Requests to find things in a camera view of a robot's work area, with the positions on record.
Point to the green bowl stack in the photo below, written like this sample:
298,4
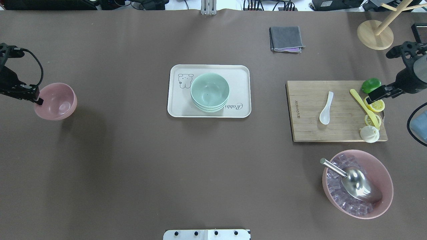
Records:
210,92

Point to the white ceramic spoon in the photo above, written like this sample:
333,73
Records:
324,116

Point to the yellow plastic knife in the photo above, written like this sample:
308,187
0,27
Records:
371,114

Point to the lemon slice under knife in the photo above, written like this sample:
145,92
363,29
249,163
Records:
368,121

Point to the upper lemon slice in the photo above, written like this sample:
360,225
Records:
377,106

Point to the metal ice scoop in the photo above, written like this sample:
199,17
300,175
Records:
356,183

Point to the cream rabbit tray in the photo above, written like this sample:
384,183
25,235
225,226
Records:
182,76

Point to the grey folded cloth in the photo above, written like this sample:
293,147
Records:
283,37

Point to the purple cloth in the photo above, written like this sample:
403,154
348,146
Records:
293,50

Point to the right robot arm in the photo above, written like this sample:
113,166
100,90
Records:
417,63

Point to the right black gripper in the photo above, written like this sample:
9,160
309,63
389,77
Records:
407,81

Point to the small pink bowl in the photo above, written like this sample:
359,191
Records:
60,101

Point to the wooden mug tree stand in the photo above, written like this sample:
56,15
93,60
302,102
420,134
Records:
377,35

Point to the black tray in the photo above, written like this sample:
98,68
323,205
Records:
419,31

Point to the green lime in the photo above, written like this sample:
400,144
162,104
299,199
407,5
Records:
370,85

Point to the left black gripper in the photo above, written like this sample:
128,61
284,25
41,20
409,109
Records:
9,80

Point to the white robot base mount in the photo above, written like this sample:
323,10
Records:
207,234

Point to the large pink ice bowl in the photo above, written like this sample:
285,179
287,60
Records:
375,171

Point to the bamboo cutting board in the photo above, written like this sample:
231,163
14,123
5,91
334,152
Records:
306,100

